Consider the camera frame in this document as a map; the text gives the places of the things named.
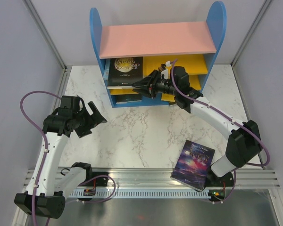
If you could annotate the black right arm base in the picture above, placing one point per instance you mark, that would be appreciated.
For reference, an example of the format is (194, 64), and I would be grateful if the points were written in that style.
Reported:
(213, 181)

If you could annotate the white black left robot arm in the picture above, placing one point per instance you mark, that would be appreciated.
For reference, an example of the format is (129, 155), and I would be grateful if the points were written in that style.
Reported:
(45, 196)

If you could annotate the blue pink yellow shelf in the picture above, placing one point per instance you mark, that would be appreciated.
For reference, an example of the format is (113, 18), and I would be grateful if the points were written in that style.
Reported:
(194, 44)

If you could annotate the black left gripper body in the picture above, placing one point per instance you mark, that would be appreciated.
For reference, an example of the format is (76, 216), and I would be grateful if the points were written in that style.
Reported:
(82, 120)

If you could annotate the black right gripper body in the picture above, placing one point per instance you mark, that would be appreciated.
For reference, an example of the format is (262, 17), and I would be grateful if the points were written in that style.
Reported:
(162, 85)

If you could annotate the teal ocean cover book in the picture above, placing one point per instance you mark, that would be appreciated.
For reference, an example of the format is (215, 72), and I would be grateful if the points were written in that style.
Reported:
(127, 98)

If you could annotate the light blue slotted cable duct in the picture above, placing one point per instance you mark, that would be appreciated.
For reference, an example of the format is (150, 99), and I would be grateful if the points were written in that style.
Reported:
(144, 193)

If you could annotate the yellow Little Prince book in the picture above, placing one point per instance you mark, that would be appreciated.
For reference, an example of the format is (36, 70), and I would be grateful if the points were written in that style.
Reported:
(168, 98)

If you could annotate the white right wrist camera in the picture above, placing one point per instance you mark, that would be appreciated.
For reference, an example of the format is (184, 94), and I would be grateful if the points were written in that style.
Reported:
(166, 68)

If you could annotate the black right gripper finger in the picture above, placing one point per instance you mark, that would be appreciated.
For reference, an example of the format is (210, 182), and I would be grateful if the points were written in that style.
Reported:
(144, 92)
(145, 82)

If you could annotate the purple Robinson Crusoe book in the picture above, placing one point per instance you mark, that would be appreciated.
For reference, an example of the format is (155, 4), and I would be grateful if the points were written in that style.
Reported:
(191, 167)

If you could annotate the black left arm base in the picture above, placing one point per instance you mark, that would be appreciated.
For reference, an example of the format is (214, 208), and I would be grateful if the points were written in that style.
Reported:
(100, 181)

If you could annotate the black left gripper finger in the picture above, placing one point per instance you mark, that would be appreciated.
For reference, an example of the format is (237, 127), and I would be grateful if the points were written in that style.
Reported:
(95, 118)
(82, 132)

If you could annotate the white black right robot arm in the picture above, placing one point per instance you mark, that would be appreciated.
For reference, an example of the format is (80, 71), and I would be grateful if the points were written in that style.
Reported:
(243, 138)

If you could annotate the light blue thin book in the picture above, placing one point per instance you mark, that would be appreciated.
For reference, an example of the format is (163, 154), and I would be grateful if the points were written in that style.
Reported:
(106, 69)

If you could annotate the black Moon and Sixpence book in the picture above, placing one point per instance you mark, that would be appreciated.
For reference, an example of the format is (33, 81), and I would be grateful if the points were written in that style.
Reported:
(123, 72)

